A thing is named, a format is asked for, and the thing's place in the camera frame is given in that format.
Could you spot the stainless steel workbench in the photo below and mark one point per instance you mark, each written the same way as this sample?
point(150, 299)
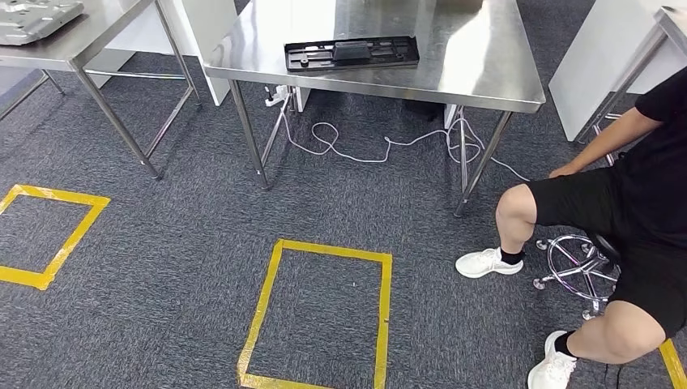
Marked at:
point(429, 48)

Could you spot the small black floor box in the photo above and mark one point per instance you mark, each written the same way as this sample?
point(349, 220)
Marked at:
point(424, 110)

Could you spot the grey keyboard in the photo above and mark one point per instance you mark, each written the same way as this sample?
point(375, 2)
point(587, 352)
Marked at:
point(32, 19)

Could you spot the black plastic panel part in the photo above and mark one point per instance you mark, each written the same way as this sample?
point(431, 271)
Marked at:
point(351, 52)

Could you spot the chrome stool with black seat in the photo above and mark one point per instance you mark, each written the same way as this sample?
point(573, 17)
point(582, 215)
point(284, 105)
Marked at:
point(579, 268)

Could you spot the person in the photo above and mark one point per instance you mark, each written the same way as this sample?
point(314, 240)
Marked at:
point(644, 188)

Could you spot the person's right hand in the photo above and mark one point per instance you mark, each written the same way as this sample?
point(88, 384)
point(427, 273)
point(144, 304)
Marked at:
point(566, 170)

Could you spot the yellow floor tape square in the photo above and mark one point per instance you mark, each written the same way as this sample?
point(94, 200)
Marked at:
point(70, 244)
point(673, 365)

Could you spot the white board panel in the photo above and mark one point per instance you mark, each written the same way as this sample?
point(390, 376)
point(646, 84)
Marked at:
point(596, 70)

